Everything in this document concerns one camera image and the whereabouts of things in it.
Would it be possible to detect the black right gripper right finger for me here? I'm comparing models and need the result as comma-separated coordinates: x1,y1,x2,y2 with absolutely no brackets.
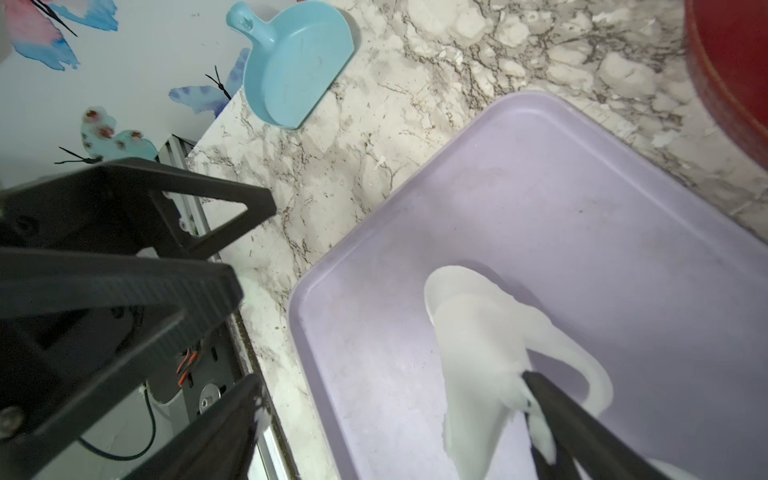
522,371,666,480

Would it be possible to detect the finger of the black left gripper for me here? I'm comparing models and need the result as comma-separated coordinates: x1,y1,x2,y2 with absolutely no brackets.
1,248,243,479
1,158,277,260

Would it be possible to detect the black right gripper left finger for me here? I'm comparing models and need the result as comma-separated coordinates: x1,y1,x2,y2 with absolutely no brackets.
128,374,267,480

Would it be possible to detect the round cut dough wrapper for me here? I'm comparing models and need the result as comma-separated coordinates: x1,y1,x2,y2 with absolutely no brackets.
646,458,699,480

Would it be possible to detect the white dough piece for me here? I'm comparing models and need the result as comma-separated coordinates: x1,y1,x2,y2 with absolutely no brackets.
424,265,614,479

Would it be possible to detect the lavender silicone mat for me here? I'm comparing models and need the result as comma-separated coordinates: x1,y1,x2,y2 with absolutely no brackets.
289,93,767,479

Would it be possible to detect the teal plastic scoop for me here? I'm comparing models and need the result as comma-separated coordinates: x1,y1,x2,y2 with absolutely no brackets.
226,1,354,130

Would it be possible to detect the red round tray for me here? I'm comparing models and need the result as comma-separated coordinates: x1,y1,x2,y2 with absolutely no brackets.
684,0,767,168

